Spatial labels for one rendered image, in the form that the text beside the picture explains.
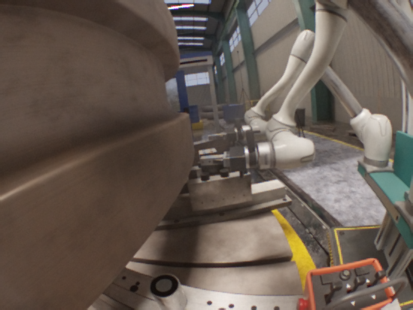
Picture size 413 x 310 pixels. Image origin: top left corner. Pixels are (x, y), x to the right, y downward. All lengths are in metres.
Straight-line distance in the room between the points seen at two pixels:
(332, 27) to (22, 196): 0.74
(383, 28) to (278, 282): 1.04
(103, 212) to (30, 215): 0.15
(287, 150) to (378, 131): 0.57
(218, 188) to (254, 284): 0.66
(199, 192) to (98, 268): 0.98
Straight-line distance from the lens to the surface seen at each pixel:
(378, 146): 1.02
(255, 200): 1.48
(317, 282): 0.47
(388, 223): 1.22
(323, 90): 9.39
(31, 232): 0.32
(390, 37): 0.42
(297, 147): 0.61
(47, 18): 0.57
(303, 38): 1.03
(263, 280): 1.04
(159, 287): 0.50
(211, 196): 1.27
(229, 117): 9.77
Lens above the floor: 1.17
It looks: 16 degrees down
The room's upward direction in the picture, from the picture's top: 8 degrees counter-clockwise
